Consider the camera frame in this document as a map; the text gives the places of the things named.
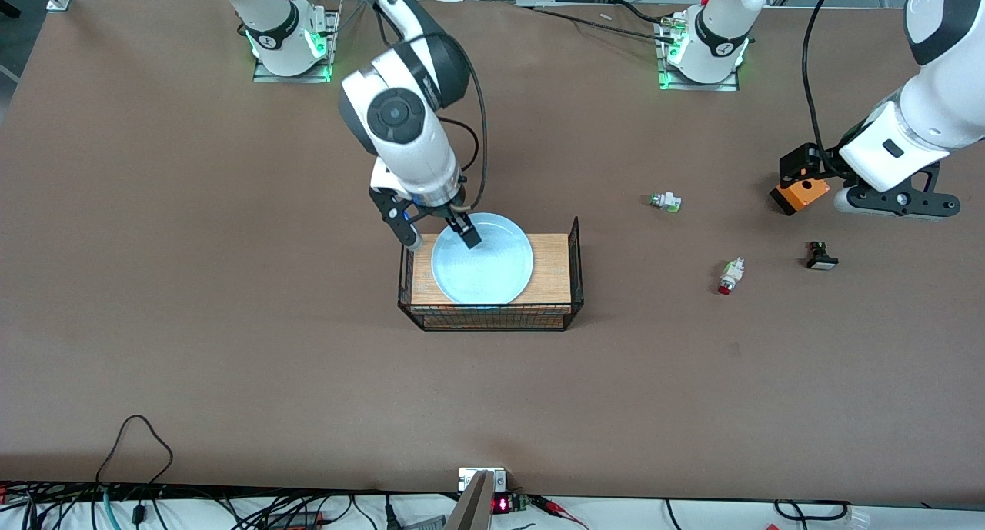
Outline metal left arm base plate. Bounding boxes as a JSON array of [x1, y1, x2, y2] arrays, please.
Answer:
[[656, 22, 740, 92]]

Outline white metal bracket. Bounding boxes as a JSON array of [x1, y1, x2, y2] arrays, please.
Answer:
[[459, 467, 508, 494]]

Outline grey camera mount pole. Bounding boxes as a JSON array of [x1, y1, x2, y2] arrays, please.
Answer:
[[445, 471, 495, 530]]

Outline black power adapter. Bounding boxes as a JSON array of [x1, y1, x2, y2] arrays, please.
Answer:
[[265, 509, 328, 529]]

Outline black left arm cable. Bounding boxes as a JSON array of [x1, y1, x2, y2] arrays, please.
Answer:
[[803, 0, 846, 175]]

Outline black wire rack wooden top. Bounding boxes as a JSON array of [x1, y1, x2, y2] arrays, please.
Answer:
[[398, 216, 583, 332]]

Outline light blue round plate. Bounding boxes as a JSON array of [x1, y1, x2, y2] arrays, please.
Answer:
[[431, 212, 534, 305]]

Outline red push button switch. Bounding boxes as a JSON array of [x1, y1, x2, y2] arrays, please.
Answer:
[[717, 257, 746, 295]]

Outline short curved black cable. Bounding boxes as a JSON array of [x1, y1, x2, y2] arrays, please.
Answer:
[[612, 0, 678, 27]]

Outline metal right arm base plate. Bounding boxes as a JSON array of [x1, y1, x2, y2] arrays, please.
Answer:
[[253, 7, 339, 83]]

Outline black coiled cable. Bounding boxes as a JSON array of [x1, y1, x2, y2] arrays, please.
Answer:
[[773, 499, 851, 522]]

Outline orange button enclosure box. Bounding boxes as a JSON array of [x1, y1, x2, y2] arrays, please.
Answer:
[[770, 178, 831, 216]]

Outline red clip test leads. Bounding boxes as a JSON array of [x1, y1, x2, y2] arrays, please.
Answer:
[[531, 495, 589, 530]]

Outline thin black looped cable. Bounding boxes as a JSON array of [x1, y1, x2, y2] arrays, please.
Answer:
[[96, 415, 174, 486]]

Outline long black table cable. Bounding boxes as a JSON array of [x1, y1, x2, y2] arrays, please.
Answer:
[[514, 4, 682, 42]]

